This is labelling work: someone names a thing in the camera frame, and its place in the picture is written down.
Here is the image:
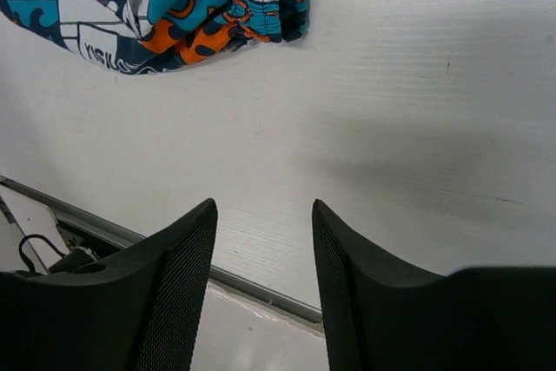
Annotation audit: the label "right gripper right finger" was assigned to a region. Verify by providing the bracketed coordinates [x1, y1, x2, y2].
[312, 200, 555, 370]

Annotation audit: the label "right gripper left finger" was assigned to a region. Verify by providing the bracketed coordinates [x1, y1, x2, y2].
[0, 197, 219, 371]

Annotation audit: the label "colourful patterned shorts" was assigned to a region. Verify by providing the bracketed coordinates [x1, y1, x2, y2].
[1, 0, 309, 75]

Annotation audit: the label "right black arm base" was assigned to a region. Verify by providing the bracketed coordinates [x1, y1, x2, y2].
[16, 234, 100, 278]

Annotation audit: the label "aluminium front rail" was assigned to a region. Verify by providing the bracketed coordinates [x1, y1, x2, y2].
[1, 177, 322, 329]

